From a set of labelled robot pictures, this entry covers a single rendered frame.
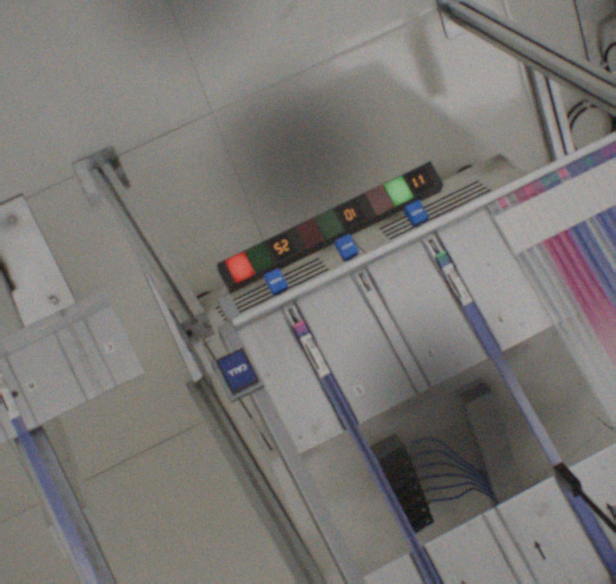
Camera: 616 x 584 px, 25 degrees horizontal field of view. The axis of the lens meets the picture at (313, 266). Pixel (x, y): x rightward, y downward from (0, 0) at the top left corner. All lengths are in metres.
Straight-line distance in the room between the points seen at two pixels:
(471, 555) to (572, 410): 0.55
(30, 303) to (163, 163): 0.35
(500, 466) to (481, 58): 0.85
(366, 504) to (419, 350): 0.43
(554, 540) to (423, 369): 0.28
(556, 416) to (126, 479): 0.94
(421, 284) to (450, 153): 0.87
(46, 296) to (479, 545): 1.07
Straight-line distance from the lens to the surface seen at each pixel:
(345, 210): 1.96
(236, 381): 1.83
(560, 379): 2.30
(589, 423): 2.38
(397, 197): 1.97
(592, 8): 2.81
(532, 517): 1.88
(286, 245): 1.94
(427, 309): 1.92
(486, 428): 2.22
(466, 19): 2.60
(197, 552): 2.99
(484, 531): 1.87
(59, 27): 2.45
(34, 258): 2.57
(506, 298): 1.93
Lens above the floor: 2.33
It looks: 58 degrees down
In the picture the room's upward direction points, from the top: 139 degrees clockwise
